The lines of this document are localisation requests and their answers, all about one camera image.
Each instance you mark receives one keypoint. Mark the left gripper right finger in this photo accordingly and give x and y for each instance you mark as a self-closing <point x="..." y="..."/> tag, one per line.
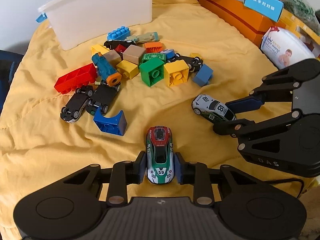
<point x="197" y="175"/>

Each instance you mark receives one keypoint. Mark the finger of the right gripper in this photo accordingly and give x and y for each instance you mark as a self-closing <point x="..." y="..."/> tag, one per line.
<point x="247" y="104"/>
<point x="231" y="127"/>

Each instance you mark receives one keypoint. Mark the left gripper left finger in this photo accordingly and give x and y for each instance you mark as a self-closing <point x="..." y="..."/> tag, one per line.
<point x="125" y="173"/>

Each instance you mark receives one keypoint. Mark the white toy car 18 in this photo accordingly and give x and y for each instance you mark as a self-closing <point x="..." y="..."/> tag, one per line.
<point x="211" y="109"/>

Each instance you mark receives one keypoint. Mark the green red toy car 59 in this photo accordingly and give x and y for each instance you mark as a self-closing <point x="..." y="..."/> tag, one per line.
<point x="160" y="155"/>

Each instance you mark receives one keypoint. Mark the blue arch brick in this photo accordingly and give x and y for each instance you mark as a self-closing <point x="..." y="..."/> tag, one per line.
<point x="115" y="125"/>

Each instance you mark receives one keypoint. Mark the steel blue small brick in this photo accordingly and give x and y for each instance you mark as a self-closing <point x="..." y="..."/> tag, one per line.
<point x="203" y="76"/>

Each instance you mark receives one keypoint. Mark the yellow square brick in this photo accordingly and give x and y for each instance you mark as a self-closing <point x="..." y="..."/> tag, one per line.
<point x="176" y="73"/>

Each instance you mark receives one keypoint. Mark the black toy car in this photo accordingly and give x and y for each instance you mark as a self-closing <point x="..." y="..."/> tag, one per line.
<point x="71" y="112"/>

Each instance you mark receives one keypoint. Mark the green square brick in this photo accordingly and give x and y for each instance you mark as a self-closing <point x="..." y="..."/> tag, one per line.
<point x="152" y="71"/>

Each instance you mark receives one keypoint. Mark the teal orange cylinder toy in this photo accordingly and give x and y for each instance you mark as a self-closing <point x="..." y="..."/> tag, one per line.
<point x="108" y="73"/>

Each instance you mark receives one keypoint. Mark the red long brick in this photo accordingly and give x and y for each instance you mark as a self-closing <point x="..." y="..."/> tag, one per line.
<point x="76" y="79"/>

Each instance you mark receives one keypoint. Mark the grey tan cube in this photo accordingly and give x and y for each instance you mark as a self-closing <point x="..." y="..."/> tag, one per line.
<point x="134" y="54"/>

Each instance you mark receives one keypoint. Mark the grey green toy vehicle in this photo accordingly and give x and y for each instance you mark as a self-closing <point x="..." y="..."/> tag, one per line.
<point x="144" y="38"/>

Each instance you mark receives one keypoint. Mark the small red printed brick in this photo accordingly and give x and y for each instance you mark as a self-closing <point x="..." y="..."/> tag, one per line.
<point x="120" y="49"/>

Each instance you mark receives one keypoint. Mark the light blue studded brick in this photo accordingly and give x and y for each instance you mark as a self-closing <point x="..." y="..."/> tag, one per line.
<point x="120" y="33"/>

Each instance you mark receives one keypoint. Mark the blue airplane disc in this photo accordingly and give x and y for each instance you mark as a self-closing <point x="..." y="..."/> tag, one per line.
<point x="169" y="53"/>

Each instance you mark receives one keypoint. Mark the orange brick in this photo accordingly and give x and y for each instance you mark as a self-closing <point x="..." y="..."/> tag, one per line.
<point x="153" y="47"/>

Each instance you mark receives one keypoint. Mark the yellow long brick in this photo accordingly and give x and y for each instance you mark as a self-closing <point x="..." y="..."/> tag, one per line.
<point x="97" y="48"/>

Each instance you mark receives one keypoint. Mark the white wet wipes pack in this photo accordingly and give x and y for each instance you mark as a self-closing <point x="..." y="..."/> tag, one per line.
<point x="284" y="48"/>

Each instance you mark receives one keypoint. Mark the yellow cloth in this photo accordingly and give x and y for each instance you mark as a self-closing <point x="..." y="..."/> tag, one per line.
<point x="38" y="148"/>

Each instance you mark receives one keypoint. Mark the orange cardboard box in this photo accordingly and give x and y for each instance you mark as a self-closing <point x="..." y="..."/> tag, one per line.
<point x="249" y="23"/>

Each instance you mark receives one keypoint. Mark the blue card box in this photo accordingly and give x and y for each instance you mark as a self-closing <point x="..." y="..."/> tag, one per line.
<point x="269" y="8"/>

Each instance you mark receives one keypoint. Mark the white plastic storage bin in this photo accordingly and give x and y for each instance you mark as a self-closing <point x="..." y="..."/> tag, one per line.
<point x="77" y="21"/>

